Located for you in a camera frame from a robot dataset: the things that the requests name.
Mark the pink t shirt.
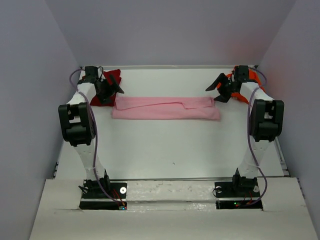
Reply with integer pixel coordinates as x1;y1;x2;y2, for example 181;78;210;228
111;96;221;121

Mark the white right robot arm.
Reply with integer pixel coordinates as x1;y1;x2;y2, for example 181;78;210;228
205;65;285;182

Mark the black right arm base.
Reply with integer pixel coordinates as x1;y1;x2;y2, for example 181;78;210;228
212;172;263;210

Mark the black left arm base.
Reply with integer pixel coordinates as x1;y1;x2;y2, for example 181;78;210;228
78;175;128;211

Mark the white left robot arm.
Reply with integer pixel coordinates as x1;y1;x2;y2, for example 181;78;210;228
58;66;124;185

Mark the dark red folded t shirt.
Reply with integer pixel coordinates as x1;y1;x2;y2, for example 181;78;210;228
90;69;122;107

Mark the orange t shirt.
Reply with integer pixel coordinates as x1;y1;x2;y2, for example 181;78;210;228
227;67;272;104

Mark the aluminium table front rail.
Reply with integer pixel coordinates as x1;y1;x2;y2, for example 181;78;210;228
109;176;291;182

